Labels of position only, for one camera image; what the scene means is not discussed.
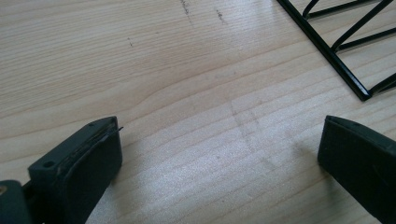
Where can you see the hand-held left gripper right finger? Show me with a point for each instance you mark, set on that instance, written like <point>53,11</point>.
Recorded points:
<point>361,161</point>

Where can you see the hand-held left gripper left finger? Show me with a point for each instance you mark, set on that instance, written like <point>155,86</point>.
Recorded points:
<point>77,168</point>

